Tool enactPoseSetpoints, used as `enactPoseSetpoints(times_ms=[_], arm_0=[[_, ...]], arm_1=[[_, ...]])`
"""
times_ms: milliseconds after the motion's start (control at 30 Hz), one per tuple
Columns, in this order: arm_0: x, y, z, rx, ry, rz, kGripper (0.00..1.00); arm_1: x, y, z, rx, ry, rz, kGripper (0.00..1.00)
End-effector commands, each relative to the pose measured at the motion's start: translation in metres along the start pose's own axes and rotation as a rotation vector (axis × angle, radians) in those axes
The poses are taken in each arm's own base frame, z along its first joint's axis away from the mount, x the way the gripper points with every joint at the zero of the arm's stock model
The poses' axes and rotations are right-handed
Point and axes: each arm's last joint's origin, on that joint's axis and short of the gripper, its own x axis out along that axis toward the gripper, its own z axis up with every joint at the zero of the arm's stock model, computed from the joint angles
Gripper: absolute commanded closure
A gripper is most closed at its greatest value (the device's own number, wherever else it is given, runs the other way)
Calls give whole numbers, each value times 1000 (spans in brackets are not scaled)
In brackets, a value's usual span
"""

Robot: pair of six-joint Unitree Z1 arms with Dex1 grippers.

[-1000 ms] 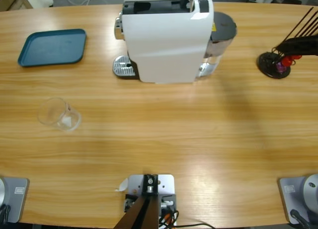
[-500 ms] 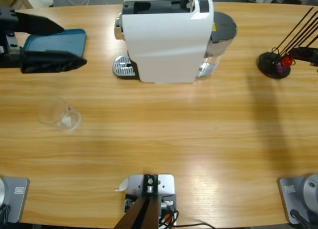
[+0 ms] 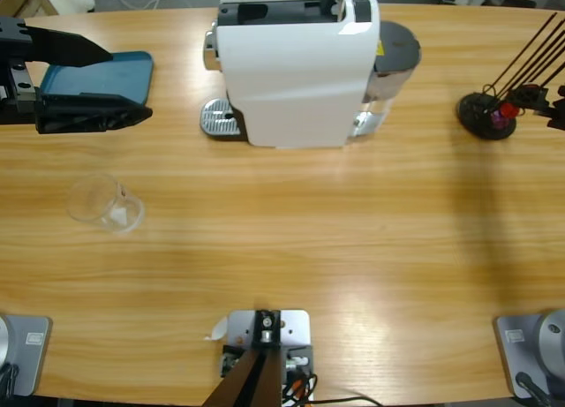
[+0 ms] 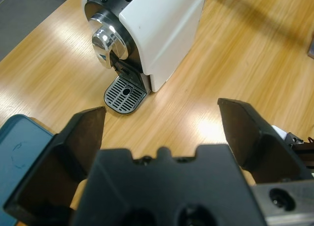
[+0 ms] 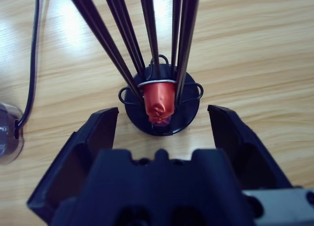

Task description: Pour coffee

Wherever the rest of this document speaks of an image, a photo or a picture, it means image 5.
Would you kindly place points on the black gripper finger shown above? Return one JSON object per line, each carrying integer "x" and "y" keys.
{"x": 247, "y": 157}
{"x": 73, "y": 162}

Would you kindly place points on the red coffee capsule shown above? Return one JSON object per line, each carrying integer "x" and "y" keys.
{"x": 159, "y": 96}

